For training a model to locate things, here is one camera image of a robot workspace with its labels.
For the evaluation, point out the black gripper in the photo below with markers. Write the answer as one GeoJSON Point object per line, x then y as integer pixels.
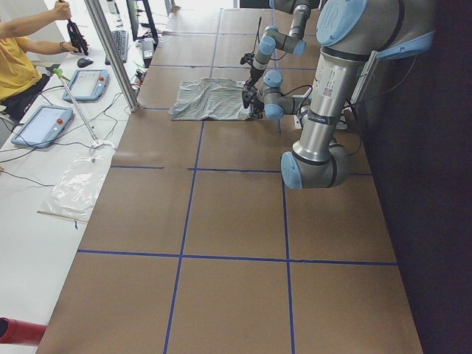
{"type": "Point", "coordinates": [254, 72]}
{"type": "Point", "coordinates": [254, 101]}

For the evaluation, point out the striped polo shirt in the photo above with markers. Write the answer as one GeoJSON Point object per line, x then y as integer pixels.
{"type": "Point", "coordinates": [210, 98]}

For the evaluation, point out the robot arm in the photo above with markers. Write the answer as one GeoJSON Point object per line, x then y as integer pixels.
{"type": "Point", "coordinates": [272, 39]}
{"type": "Point", "coordinates": [348, 33]}

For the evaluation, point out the black keyboard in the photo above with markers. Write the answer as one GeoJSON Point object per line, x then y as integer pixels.
{"type": "Point", "coordinates": [120, 40]}

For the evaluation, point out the brown paper table cover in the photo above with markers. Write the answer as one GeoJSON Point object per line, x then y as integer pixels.
{"type": "Point", "coordinates": [195, 244]}

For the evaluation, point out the far teach pendant tablet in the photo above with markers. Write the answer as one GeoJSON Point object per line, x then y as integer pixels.
{"type": "Point", "coordinates": [88, 85]}

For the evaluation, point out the teach pendant tablet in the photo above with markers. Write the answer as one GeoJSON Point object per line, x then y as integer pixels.
{"type": "Point", "coordinates": [43, 127]}
{"type": "Point", "coordinates": [88, 85]}

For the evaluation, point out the black computer mouse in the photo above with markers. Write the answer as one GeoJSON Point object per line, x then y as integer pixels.
{"type": "Point", "coordinates": [84, 62]}

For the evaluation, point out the black handheld controller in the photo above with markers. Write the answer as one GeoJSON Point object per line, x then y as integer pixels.
{"type": "Point", "coordinates": [77, 40]}

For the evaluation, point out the metal reacher grabber tool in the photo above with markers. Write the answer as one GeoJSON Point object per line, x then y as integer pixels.
{"type": "Point", "coordinates": [97, 143]}

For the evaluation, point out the clear plastic bag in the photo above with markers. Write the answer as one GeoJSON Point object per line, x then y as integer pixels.
{"type": "Point", "coordinates": [77, 191]}

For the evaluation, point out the near teach pendant tablet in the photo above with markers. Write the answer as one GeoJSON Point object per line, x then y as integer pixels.
{"type": "Point", "coordinates": [43, 127]}

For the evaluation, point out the person in yellow shirt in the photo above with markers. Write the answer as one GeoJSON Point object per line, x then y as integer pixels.
{"type": "Point", "coordinates": [20, 80]}

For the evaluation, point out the red cylinder object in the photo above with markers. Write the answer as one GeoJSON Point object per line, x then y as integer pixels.
{"type": "Point", "coordinates": [14, 331]}

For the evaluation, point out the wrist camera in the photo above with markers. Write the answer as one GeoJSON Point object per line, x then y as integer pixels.
{"type": "Point", "coordinates": [247, 59]}
{"type": "Point", "coordinates": [247, 98]}

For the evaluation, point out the aluminium frame post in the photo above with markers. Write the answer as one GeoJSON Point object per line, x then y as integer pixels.
{"type": "Point", "coordinates": [101, 26]}

